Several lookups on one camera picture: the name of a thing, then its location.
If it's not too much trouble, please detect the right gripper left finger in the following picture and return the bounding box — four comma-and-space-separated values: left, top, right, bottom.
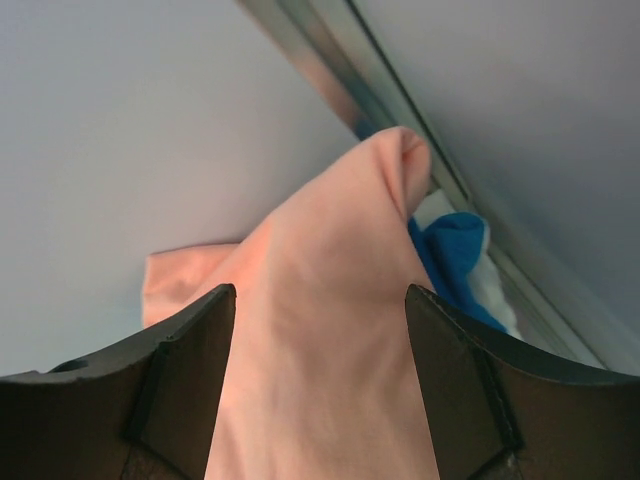
1, 284, 236, 479

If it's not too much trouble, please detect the salmon pink t shirt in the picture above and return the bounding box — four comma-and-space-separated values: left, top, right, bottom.
142, 127, 438, 479

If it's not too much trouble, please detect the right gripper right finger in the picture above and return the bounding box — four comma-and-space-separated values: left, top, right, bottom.
405, 285, 639, 479

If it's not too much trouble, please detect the white folded t shirt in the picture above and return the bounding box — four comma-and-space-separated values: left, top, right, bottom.
412, 190, 522, 339

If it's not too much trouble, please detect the blue folded t shirt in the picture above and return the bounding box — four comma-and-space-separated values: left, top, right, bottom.
408, 212, 507, 333

